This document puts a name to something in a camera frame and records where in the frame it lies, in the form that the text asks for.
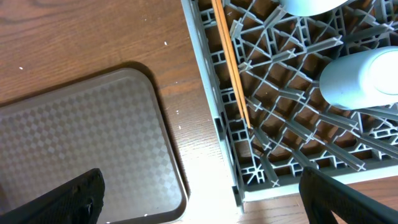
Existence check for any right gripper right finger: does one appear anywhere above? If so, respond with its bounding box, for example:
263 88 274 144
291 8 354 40
299 166 397 224

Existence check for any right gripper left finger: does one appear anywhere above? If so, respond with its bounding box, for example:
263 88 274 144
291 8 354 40
1 168 105 224

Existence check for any light blue cup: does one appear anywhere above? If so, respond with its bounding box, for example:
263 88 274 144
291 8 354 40
319 46 397 110

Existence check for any wooden chopstick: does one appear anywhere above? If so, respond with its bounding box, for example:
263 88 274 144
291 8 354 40
211 0 244 118
216 0 251 128

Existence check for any light blue bowl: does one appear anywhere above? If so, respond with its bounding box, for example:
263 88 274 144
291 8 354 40
278 0 348 16

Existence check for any grey dishwasher rack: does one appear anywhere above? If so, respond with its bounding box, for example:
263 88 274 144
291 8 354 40
182 1 397 207

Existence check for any dark brown serving tray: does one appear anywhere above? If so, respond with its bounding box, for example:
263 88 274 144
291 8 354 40
1 68 188 223

